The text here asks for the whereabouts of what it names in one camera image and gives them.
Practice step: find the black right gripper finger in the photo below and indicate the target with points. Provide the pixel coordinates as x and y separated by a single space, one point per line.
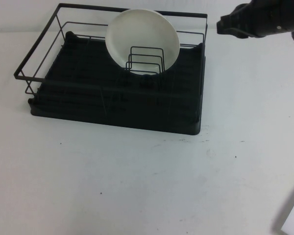
226 23
237 32

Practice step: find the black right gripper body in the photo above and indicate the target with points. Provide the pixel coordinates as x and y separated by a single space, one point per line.
259 17

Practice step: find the white round plate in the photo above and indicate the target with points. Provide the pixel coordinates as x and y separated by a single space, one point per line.
137 34

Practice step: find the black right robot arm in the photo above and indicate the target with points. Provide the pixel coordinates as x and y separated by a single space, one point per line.
292 14

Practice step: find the black plastic drip tray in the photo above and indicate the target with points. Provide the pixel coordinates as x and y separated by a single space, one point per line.
88 115

